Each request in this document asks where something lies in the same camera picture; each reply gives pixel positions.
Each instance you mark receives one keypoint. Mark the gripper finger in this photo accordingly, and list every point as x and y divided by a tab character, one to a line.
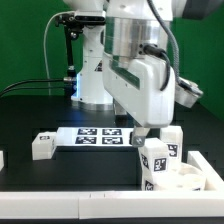
138	136

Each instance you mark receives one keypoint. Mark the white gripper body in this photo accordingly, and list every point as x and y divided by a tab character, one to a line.
138	89

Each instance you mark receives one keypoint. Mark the white round stool seat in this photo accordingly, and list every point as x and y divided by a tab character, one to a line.
186	178

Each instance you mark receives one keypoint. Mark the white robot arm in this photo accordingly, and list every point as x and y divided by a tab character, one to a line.
141	56

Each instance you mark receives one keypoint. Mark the white marker sheet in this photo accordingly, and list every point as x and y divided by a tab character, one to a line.
94	136

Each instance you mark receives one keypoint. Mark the white workspace border frame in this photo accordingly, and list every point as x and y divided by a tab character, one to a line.
120	204

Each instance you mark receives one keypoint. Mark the black camera on stand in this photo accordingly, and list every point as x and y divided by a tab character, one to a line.
74	23

